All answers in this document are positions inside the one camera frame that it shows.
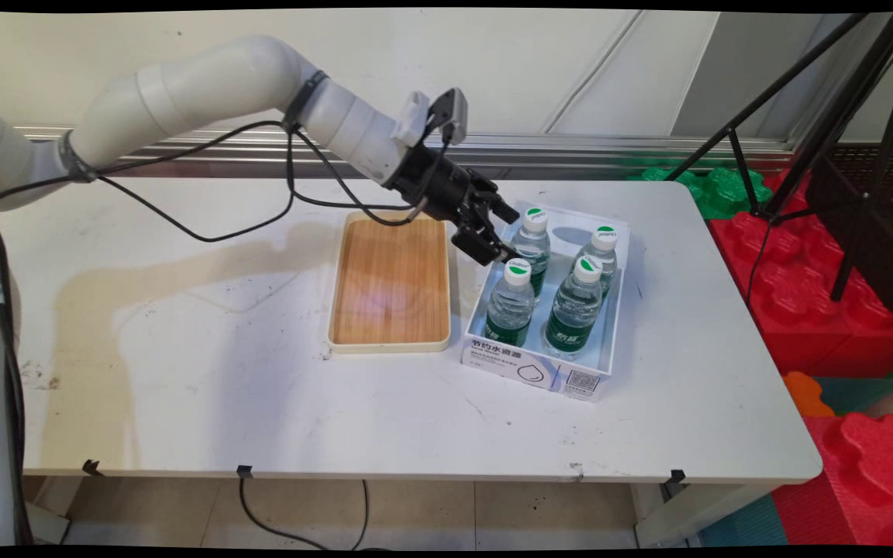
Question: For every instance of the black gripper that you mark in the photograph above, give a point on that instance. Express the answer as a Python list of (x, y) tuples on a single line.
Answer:
[(435, 186)]

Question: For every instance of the small clear water bottle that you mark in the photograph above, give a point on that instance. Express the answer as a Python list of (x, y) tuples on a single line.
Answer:
[(604, 260), (574, 310), (536, 246), (510, 310)]

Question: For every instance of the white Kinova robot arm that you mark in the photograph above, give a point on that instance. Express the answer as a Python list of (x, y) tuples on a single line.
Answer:
[(206, 85)]

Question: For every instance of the bamboo tray with cream rim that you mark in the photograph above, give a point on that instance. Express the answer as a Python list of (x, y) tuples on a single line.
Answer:
[(388, 287)]

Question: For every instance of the white printed cardboard box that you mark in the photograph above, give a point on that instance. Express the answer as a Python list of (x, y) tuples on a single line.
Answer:
[(570, 380)]

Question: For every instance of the green foam block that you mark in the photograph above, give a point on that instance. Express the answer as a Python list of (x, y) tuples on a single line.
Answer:
[(725, 194)]

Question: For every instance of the large red foam block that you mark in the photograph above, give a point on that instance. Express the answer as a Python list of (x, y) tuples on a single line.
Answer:
[(795, 294)]

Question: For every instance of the black tape piece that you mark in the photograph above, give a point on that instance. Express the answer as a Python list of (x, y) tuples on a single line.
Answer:
[(677, 476), (244, 470), (91, 467)]

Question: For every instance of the black tripod stand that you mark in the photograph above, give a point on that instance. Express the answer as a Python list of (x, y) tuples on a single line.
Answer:
[(826, 128)]

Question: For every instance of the white table leg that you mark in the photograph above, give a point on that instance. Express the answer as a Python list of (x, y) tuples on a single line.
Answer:
[(687, 515)]

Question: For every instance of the orange foam block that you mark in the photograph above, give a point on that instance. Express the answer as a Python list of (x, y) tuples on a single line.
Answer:
[(807, 395)]

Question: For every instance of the dark brown cabinet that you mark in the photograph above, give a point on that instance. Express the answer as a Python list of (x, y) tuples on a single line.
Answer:
[(873, 232)]

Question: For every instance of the teal floor mat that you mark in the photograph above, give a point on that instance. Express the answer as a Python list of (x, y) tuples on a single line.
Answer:
[(857, 395)]

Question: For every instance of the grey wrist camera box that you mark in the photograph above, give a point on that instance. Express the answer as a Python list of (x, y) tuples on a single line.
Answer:
[(453, 112)]

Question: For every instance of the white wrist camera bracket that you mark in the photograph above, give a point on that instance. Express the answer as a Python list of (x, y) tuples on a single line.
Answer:
[(412, 118)]

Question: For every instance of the aluminium wall rail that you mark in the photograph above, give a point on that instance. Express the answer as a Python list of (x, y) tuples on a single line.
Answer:
[(609, 151)]

